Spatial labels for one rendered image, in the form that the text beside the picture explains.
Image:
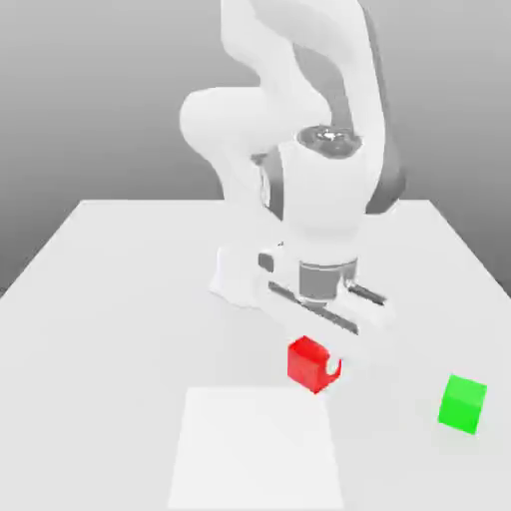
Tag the small green cube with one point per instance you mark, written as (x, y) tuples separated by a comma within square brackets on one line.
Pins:
[(461, 405)]

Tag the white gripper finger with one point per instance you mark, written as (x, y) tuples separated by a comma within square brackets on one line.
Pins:
[(332, 362)]

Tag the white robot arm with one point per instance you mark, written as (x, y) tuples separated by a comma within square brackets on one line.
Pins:
[(327, 191)]

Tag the small red cube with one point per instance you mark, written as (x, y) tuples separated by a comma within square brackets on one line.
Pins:
[(307, 365)]

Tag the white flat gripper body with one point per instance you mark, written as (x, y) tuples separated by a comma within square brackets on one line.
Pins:
[(319, 315)]

